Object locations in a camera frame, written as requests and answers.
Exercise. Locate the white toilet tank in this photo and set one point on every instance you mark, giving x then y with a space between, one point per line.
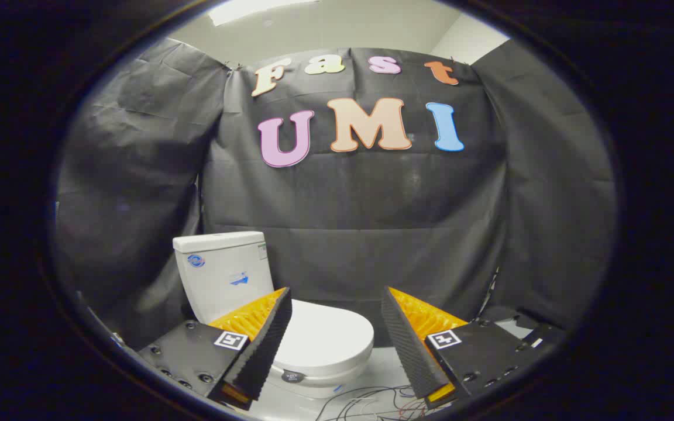
223 275

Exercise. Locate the white toilet bowl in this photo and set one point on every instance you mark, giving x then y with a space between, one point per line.
319 389

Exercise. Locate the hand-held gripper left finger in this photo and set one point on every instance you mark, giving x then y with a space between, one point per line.
267 342

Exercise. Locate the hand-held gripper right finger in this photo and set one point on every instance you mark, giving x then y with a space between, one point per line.
404 345

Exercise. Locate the black backdrop cloth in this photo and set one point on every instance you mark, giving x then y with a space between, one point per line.
360 216

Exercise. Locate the black lid knob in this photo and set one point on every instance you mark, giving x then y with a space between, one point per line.
292 377

